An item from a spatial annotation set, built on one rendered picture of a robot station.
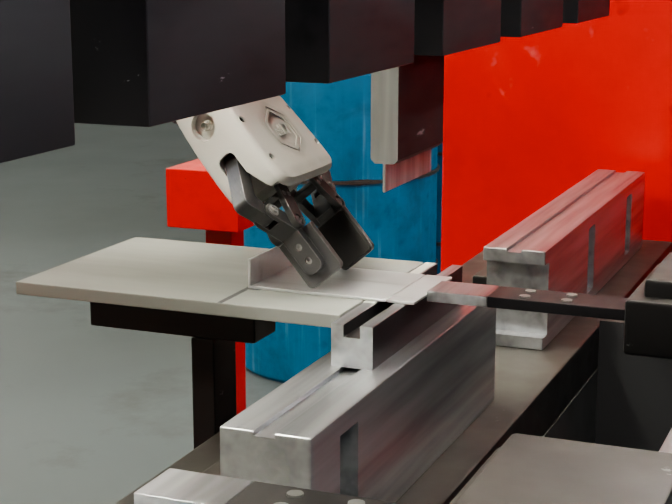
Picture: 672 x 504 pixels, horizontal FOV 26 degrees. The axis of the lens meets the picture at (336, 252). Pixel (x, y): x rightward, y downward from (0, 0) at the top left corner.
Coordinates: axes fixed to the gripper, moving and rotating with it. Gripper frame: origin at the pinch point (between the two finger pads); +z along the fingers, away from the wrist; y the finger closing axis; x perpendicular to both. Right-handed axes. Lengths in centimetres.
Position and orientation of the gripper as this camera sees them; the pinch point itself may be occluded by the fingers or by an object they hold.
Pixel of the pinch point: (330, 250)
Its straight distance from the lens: 109.2
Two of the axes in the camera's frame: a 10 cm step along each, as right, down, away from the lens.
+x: -7.1, 5.7, 4.2
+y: 3.8, -2.0, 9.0
